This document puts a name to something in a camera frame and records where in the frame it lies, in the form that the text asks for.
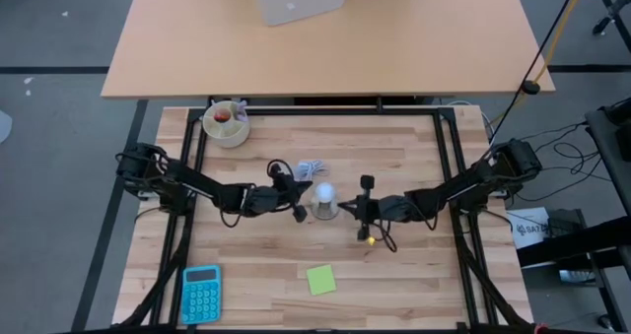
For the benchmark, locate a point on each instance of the white labelled box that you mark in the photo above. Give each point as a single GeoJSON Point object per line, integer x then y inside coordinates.
{"type": "Point", "coordinates": [522, 225]}

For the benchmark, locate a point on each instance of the green sticky note pad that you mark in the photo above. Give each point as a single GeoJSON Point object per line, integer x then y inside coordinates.
{"type": "Point", "coordinates": [321, 280]}

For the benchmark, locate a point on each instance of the cream round desk organizer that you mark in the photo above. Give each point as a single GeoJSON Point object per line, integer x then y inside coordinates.
{"type": "Point", "coordinates": [229, 137]}

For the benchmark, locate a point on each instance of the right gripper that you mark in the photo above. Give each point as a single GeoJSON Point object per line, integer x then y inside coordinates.
{"type": "Point", "coordinates": [389, 208]}

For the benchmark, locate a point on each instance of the black aluminium table frame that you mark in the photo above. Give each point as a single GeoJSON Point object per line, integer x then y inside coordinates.
{"type": "Point", "coordinates": [345, 111]}

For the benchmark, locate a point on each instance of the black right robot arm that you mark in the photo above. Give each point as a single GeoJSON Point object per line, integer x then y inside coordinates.
{"type": "Point", "coordinates": [468, 181]}

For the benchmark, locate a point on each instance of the black metal cart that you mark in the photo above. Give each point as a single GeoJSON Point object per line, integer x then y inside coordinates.
{"type": "Point", "coordinates": [567, 245]}

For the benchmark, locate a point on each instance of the silver metal lamp socket base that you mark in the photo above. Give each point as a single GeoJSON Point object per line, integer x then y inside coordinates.
{"type": "Point", "coordinates": [325, 212]}

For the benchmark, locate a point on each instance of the black chair base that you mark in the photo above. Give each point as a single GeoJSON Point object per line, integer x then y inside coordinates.
{"type": "Point", "coordinates": [611, 13]}

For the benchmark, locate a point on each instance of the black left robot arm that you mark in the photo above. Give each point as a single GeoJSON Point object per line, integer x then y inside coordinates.
{"type": "Point", "coordinates": [197, 181]}

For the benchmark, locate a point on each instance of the black round puck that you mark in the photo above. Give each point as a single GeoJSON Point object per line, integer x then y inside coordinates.
{"type": "Point", "coordinates": [531, 87]}

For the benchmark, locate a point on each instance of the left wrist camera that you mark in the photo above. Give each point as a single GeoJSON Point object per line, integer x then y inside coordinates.
{"type": "Point", "coordinates": [286, 181]}

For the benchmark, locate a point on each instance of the orange wooden desk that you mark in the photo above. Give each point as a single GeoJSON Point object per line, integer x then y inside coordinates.
{"type": "Point", "coordinates": [320, 53]}

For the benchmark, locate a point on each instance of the blue calculator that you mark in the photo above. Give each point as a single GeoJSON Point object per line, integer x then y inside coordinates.
{"type": "Point", "coordinates": [201, 299]}

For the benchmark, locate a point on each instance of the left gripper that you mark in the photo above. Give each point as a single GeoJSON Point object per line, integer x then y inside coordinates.
{"type": "Point", "coordinates": [263, 201]}

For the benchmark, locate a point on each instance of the purple plastic tool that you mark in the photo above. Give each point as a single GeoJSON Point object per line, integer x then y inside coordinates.
{"type": "Point", "coordinates": [240, 111]}

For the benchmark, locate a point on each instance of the clear plastic wrapper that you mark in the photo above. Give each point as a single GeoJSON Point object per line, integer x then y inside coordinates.
{"type": "Point", "coordinates": [310, 169]}

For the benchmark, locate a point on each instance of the grey box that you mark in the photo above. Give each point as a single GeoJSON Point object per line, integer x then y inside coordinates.
{"type": "Point", "coordinates": [298, 1]}

